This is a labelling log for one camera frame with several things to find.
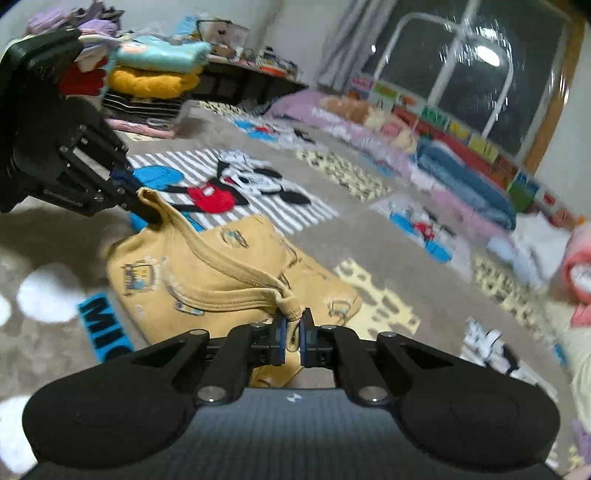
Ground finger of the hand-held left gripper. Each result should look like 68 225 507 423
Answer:
111 168 141 190
115 186 163 230

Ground grey curtain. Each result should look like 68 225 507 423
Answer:
316 0 402 88

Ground colourful picture headboard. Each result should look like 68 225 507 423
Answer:
348 74 578 227

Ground purple folded garment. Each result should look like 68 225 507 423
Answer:
28 2 123 40

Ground yellow printed pants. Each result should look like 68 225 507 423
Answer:
106 187 363 388

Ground yellow knit sweater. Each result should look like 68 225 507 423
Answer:
108 67 201 100

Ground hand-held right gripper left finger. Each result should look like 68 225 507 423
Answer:
124 308 289 407

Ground pink folded garment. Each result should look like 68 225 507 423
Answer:
106 117 178 139

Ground dark low shelf with items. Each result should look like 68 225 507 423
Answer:
173 16 301 77

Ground dark desk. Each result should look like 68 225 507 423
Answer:
189 60 310 112

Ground cartoon printed blanket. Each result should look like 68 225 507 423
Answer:
0 99 578 480

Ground light blue cloth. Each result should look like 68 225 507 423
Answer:
487 235 546 287

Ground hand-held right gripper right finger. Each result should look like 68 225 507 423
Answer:
299 308 462 407

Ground black striped folded garment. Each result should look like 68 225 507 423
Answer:
102 92 190 123

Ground blue folded blanket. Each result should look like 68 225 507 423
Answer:
416 138 518 232

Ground orange printed pillow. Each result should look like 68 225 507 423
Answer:
318 95 419 153

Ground red garment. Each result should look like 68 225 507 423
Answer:
60 65 109 97

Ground pink white quilt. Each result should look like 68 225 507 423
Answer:
554 226 591 328

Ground window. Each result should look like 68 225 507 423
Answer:
365 0 587 160

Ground white cloth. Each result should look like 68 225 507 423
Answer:
510 212 578 278

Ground teal folded garment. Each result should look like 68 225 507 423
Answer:
111 37 213 72

